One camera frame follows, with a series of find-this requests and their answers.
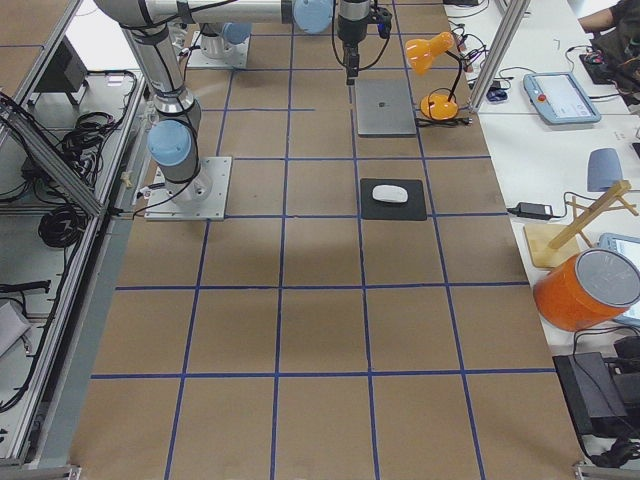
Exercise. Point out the blue teach pendant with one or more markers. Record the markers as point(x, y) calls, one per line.
point(559, 99)

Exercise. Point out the black mousepad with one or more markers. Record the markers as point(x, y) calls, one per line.
point(413, 210)

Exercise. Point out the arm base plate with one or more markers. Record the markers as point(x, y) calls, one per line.
point(204, 199)
point(237, 60)

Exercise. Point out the aluminium diagonal post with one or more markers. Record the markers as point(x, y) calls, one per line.
point(502, 39)

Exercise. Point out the silver laptop notebook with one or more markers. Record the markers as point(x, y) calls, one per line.
point(384, 109)

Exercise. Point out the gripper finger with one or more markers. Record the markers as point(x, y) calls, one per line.
point(351, 61)

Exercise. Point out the wooden stand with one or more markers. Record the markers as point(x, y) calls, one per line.
point(550, 245)

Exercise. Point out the orange desk lamp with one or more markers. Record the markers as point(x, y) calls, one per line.
point(440, 105)

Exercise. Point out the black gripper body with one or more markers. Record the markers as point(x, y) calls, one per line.
point(350, 24)

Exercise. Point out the white computer mouse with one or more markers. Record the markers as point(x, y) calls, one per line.
point(391, 194)

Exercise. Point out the black electronics box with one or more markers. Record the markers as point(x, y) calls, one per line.
point(602, 394)

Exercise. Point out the grey blue pad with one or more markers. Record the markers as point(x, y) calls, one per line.
point(603, 169)

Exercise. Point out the orange cylindrical container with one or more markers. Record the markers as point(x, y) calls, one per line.
point(589, 288)

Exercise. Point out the aluminium frame rail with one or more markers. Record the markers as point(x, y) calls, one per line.
point(42, 152)

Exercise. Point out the black power adapter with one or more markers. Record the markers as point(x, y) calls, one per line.
point(536, 211)

